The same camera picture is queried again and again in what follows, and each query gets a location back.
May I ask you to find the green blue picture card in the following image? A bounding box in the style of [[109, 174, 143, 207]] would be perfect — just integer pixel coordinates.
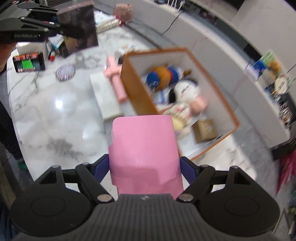
[[253, 50, 275, 76]]

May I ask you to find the phone with green screen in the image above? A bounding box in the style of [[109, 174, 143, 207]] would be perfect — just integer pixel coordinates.
[[13, 52, 45, 73]]

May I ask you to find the small brown cardboard box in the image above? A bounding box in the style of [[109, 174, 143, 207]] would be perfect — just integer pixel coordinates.
[[192, 119, 218, 143]]

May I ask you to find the pink card box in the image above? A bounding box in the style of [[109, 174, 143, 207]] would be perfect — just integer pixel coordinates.
[[108, 115, 183, 198]]

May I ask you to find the pink handheld fan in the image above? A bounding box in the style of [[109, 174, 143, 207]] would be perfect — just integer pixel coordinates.
[[103, 55, 128, 103]]

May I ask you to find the brown teddy bear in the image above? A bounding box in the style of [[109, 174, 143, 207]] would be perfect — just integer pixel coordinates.
[[267, 60, 282, 75]]

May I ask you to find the pink heater fan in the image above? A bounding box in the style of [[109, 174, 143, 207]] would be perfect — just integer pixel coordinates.
[[112, 4, 134, 23]]

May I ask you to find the black power cable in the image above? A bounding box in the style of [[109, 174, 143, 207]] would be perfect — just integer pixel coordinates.
[[160, 10, 186, 36]]

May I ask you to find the white bunny plush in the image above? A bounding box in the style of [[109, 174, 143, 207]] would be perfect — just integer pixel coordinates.
[[168, 79, 207, 114]]

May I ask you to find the orange cardboard box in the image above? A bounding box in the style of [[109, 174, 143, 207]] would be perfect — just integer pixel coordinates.
[[121, 48, 240, 160]]

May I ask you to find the pink umbrella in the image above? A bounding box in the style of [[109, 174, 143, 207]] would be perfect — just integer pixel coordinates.
[[276, 151, 295, 193]]

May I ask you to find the round white paper fan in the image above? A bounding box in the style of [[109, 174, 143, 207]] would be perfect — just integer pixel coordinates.
[[274, 77, 288, 95]]

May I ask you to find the person left hand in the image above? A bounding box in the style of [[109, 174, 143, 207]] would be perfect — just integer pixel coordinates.
[[0, 43, 16, 72]]

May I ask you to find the round glitter compact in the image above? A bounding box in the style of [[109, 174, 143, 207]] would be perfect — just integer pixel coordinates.
[[55, 64, 76, 82]]

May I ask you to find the white long case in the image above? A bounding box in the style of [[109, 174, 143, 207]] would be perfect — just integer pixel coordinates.
[[90, 72, 124, 121]]

